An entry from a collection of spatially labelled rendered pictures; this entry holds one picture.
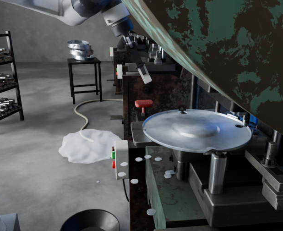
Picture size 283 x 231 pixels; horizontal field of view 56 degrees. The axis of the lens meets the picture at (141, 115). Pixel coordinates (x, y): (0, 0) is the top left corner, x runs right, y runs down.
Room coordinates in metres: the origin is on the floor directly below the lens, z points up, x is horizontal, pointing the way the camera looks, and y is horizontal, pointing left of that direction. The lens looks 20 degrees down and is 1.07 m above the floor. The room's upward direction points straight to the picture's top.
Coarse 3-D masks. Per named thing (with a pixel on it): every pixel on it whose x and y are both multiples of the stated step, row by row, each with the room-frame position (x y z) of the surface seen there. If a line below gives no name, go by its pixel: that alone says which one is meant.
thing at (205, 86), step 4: (200, 80) 0.70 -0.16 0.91; (200, 84) 0.70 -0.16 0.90; (204, 84) 0.66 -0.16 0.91; (204, 88) 0.66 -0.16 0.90; (208, 88) 0.63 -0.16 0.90; (212, 88) 0.63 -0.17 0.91; (208, 92) 0.63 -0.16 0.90; (212, 92) 0.63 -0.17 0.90; (216, 92) 0.63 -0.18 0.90; (224, 96) 0.61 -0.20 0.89
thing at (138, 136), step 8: (136, 128) 0.68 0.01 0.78; (136, 136) 0.63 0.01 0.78; (144, 136) 0.63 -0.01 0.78; (136, 144) 0.59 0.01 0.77; (144, 144) 0.59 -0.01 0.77; (152, 144) 0.59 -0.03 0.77; (176, 152) 0.65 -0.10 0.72; (184, 152) 0.62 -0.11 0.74; (176, 160) 0.65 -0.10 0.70; (184, 160) 0.62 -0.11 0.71; (192, 160) 0.63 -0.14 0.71; (200, 160) 0.63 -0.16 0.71; (176, 168) 0.64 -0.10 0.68; (184, 168) 0.62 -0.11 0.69; (176, 176) 0.64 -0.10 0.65; (184, 176) 0.62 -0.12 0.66
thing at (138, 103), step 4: (136, 100) 1.01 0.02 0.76; (140, 100) 1.01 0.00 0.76; (144, 100) 1.01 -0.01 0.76; (148, 100) 1.01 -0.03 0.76; (136, 104) 0.97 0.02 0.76; (140, 104) 0.96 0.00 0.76; (144, 104) 0.97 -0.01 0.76; (148, 104) 0.97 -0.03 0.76; (152, 104) 0.97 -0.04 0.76; (144, 108) 0.99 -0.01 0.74; (144, 112) 0.99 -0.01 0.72
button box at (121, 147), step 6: (120, 144) 0.89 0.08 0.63; (126, 144) 0.89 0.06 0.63; (120, 150) 0.86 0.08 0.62; (126, 150) 0.86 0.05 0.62; (120, 156) 0.86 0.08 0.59; (126, 156) 0.86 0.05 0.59; (120, 162) 0.86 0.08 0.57; (126, 162) 0.86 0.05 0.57; (120, 168) 0.86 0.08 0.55; (126, 168) 0.86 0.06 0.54; (126, 174) 0.86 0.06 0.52; (126, 198) 0.93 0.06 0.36
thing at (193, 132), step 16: (160, 112) 0.79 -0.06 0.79; (176, 112) 0.81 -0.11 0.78; (192, 112) 0.81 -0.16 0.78; (208, 112) 0.80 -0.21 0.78; (144, 128) 0.67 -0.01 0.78; (160, 128) 0.67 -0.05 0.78; (176, 128) 0.66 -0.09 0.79; (192, 128) 0.66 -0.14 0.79; (208, 128) 0.66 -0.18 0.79; (224, 128) 0.67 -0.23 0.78; (240, 128) 0.67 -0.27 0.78; (160, 144) 0.58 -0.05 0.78; (176, 144) 0.58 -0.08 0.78; (192, 144) 0.58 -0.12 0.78; (208, 144) 0.58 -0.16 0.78; (224, 144) 0.58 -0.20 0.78; (240, 144) 0.58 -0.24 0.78
